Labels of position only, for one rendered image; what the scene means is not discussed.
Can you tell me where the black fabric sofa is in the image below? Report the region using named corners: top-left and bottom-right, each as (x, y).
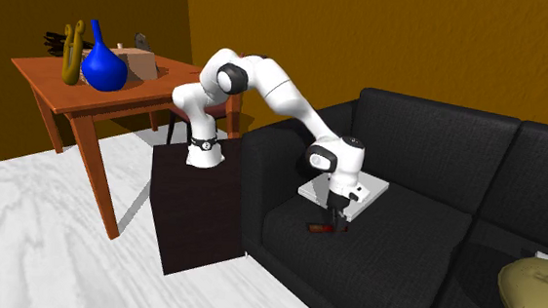
top-left (230, 79), bottom-right (548, 308)

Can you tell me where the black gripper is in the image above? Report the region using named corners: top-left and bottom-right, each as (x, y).
top-left (324, 188), bottom-right (352, 234)

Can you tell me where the dark robot stand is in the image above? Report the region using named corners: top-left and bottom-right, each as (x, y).
top-left (143, 133), bottom-right (254, 281)

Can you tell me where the blue bulbous vase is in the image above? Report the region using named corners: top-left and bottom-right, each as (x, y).
top-left (79, 19), bottom-right (133, 95)

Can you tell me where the dark red chair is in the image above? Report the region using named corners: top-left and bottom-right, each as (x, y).
top-left (165, 97), bottom-right (233, 150)

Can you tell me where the black twig bundle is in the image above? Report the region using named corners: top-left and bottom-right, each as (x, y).
top-left (42, 30), bottom-right (96, 60)

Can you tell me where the olive curled sculpture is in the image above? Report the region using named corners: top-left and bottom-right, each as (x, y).
top-left (60, 19), bottom-right (87, 87)

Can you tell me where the dark red flat remote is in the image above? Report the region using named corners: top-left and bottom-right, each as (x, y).
top-left (305, 221), bottom-right (350, 237)

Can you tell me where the orange wooden table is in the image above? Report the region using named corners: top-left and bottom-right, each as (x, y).
top-left (0, 45), bottom-right (247, 249)

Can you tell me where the white closed laptop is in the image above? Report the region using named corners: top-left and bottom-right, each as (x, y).
top-left (295, 168), bottom-right (392, 225)

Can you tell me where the grey small figure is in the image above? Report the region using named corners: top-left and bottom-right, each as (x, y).
top-left (133, 31), bottom-right (153, 53)

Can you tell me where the brown cardboard box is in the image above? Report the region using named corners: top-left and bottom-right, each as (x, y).
top-left (79, 45), bottom-right (161, 91)

